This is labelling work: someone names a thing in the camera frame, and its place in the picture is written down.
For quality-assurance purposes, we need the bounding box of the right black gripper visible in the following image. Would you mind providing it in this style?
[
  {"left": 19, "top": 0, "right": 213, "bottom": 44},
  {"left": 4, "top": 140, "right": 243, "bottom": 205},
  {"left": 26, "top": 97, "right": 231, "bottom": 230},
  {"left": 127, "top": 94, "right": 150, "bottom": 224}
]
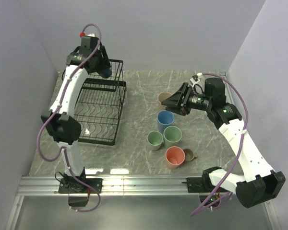
[{"left": 161, "top": 82, "right": 212, "bottom": 116}]

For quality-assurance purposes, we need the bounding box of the dark blue glazed mug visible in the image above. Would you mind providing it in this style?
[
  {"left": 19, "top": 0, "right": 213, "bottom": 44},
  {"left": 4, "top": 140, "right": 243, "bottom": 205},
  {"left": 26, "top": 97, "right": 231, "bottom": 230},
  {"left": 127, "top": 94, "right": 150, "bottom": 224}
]
[{"left": 98, "top": 68, "right": 112, "bottom": 79}]

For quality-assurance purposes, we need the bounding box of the olive ceramic mug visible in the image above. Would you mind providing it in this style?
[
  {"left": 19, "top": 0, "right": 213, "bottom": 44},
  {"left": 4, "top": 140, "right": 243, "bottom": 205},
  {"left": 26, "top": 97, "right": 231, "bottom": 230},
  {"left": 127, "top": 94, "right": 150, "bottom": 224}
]
[{"left": 183, "top": 148, "right": 198, "bottom": 161}]

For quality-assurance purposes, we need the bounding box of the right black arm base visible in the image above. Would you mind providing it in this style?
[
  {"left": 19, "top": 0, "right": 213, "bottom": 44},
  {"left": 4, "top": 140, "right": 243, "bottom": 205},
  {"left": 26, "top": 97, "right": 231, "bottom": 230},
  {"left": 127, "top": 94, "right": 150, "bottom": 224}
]
[{"left": 185, "top": 177, "right": 210, "bottom": 193}]

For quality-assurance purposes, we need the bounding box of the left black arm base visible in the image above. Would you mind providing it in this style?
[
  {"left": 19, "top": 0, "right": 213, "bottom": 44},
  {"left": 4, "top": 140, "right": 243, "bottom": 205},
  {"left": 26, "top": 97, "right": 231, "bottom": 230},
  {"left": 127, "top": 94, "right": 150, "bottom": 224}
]
[{"left": 58, "top": 178, "right": 103, "bottom": 194}]

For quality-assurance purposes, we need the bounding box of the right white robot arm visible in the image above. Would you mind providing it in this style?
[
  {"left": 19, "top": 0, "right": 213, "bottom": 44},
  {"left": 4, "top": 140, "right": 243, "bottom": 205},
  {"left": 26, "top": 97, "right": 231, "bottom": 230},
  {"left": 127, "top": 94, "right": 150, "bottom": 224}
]
[{"left": 161, "top": 73, "right": 286, "bottom": 215}]

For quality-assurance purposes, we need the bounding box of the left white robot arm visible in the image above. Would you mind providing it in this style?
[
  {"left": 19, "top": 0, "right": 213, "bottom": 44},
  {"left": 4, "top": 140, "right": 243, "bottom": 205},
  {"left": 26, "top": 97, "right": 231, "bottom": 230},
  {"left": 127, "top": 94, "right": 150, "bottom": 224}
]
[{"left": 41, "top": 33, "right": 112, "bottom": 193}]

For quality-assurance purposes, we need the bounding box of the beige plastic cup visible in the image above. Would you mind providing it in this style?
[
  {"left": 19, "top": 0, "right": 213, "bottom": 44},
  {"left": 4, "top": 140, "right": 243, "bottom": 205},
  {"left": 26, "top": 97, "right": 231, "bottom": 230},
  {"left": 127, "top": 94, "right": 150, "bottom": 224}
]
[{"left": 157, "top": 92, "right": 172, "bottom": 106}]

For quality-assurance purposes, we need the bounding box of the blue plastic cup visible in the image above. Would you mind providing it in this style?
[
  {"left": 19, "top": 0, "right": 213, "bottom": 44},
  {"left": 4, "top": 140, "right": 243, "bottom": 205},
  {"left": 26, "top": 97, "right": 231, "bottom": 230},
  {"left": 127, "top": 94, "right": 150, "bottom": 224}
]
[{"left": 157, "top": 110, "right": 175, "bottom": 134}]

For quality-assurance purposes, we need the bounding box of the large green plastic cup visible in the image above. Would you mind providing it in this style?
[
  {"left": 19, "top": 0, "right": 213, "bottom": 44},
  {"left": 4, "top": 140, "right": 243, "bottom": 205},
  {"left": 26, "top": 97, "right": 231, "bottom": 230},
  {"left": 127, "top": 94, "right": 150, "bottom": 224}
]
[{"left": 163, "top": 126, "right": 182, "bottom": 149}]

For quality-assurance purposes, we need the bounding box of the small green plastic cup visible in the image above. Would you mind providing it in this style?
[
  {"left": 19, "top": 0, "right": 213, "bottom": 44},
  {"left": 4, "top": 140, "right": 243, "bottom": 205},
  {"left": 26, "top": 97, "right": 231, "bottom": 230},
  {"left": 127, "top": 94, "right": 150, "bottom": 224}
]
[{"left": 147, "top": 131, "right": 163, "bottom": 151}]

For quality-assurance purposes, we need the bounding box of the pink plastic cup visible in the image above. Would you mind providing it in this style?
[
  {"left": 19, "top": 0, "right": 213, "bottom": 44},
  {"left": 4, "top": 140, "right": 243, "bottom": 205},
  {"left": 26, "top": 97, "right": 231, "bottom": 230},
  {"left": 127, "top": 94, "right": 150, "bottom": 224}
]
[{"left": 165, "top": 146, "right": 185, "bottom": 170}]

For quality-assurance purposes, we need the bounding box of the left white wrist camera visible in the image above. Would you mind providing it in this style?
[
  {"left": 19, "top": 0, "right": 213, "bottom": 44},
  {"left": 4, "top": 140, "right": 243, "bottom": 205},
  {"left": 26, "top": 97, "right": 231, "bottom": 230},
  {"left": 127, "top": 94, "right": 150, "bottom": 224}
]
[{"left": 80, "top": 32, "right": 98, "bottom": 42}]

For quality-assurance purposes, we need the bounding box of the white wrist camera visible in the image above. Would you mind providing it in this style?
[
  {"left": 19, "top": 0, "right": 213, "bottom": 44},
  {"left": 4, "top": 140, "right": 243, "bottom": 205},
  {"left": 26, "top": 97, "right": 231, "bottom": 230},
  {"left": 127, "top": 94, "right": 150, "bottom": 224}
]
[
  {"left": 190, "top": 72, "right": 203, "bottom": 87},
  {"left": 80, "top": 32, "right": 98, "bottom": 42}
]

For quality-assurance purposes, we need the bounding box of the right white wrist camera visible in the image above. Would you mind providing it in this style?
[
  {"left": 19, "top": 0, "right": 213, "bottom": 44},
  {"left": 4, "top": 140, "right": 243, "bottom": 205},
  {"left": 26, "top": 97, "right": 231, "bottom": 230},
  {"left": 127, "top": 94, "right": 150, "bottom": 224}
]
[{"left": 190, "top": 72, "right": 203, "bottom": 87}]

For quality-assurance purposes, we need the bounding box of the black wire dish rack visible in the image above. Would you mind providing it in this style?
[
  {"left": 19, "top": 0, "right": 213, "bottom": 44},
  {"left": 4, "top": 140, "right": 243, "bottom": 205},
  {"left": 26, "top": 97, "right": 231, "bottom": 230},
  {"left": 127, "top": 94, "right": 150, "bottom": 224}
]
[{"left": 74, "top": 59, "right": 127, "bottom": 146}]

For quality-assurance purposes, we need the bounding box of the aluminium mounting rail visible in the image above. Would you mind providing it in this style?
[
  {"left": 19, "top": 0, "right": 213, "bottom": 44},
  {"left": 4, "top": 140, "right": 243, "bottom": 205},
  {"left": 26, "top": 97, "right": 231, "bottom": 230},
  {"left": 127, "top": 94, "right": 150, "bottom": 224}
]
[{"left": 16, "top": 176, "right": 242, "bottom": 196}]

